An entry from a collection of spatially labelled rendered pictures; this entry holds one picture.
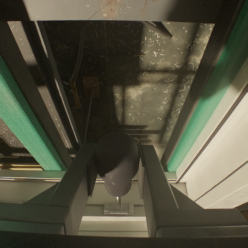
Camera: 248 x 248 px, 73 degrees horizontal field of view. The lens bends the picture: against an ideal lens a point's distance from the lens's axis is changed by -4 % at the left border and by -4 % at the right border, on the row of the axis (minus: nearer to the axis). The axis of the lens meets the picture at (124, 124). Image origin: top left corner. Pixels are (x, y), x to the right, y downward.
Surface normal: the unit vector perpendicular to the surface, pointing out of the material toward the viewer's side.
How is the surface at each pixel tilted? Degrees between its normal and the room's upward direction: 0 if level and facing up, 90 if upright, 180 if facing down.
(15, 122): 0
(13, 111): 0
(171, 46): 0
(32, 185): 90
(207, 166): 90
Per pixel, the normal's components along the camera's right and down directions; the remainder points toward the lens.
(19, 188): 0.02, -0.61
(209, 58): -1.00, -0.01
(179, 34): 0.00, 0.79
